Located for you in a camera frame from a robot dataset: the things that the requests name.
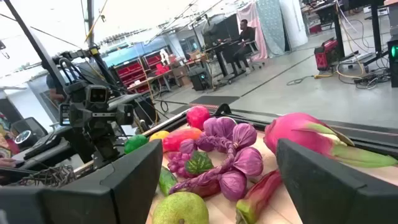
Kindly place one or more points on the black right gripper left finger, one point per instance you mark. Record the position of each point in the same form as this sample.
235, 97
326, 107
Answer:
93, 202

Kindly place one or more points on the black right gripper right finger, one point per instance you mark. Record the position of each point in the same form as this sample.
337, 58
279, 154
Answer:
342, 202

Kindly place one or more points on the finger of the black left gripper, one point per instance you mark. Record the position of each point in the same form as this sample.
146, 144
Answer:
113, 143
99, 144

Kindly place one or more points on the green lime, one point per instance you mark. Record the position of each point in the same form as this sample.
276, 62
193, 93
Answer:
135, 143

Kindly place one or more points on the yellow banana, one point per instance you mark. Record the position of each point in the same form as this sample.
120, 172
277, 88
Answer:
159, 135

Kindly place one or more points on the green cucumber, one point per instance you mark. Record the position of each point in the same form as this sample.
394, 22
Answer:
167, 180

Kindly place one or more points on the purple grape bunch with leaf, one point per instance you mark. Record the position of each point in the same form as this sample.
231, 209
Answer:
177, 162

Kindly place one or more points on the red green chili pepper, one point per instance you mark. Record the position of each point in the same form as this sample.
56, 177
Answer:
261, 193

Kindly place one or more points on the pink dragon fruit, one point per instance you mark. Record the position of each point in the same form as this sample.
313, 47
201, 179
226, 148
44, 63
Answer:
292, 133

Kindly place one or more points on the green pear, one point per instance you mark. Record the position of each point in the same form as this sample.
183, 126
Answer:
180, 208

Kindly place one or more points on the purple onion braid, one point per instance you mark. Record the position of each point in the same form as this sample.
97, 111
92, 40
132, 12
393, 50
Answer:
245, 161

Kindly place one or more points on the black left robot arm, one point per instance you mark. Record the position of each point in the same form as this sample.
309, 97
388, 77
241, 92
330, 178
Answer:
91, 73

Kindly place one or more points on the red bin shelf rack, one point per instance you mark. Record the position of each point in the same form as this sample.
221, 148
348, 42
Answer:
130, 74
155, 60

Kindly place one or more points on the black keyboard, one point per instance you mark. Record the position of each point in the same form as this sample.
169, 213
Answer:
43, 144

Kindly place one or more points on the person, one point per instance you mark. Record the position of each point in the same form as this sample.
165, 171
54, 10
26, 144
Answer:
6, 146
245, 40
53, 83

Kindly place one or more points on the black computer tower blue light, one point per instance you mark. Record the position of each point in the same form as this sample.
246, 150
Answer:
199, 79

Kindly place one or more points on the black striped-edge floor mat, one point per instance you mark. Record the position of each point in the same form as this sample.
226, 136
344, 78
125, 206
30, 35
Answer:
214, 100

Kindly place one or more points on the black office desk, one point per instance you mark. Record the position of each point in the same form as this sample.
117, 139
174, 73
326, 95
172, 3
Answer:
228, 51

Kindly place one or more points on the grey office chair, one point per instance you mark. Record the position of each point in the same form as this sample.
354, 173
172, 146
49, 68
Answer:
255, 46

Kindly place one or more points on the black computer green light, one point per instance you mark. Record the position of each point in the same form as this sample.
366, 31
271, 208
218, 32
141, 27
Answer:
393, 62

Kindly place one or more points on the pink curtain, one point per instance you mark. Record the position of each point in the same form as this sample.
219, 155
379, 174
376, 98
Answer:
259, 37

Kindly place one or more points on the teal dotted curtain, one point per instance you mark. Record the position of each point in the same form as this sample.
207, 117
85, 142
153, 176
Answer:
270, 25

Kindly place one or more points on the white curtain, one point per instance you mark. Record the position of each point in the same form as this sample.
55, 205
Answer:
293, 21

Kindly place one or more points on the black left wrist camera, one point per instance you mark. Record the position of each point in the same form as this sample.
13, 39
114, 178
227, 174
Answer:
97, 95

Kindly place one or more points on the black overhead frame post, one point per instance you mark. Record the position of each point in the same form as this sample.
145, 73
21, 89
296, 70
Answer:
35, 43

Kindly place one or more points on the black standing desk frame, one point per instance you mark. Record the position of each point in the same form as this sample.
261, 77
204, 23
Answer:
339, 37

